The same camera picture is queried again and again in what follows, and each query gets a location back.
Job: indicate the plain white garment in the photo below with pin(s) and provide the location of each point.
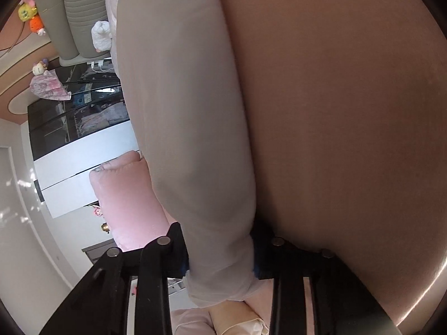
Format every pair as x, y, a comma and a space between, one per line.
181, 111

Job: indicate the gold pot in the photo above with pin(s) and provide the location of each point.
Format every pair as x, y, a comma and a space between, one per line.
104, 227

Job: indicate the cream cloth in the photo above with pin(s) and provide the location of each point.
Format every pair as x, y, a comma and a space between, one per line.
237, 317

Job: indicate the beige plush toy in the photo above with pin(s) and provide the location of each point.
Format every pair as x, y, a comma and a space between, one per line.
39, 68

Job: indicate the grey padded headboard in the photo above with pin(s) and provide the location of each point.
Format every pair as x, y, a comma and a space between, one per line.
76, 7

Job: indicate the orange plush toy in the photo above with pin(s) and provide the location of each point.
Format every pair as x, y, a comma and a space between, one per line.
36, 25

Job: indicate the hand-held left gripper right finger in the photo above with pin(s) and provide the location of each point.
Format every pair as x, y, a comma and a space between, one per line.
265, 260

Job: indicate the pink bed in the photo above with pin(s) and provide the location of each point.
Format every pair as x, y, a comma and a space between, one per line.
331, 129

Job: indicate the pink doll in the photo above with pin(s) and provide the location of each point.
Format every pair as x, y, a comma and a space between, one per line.
97, 211

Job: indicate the glass door wardrobe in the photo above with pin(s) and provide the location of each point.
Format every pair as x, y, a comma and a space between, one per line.
63, 125

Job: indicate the grey door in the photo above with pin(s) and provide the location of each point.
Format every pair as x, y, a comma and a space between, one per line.
97, 251

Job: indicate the yellow plush toy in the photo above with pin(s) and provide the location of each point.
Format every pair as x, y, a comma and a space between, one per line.
26, 12

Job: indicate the large pink pillow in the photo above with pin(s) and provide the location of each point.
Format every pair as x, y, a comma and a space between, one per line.
129, 199

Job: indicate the white wardrobe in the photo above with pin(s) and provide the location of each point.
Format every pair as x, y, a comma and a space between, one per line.
87, 167

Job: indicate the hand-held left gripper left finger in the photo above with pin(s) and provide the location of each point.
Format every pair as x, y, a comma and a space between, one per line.
174, 251

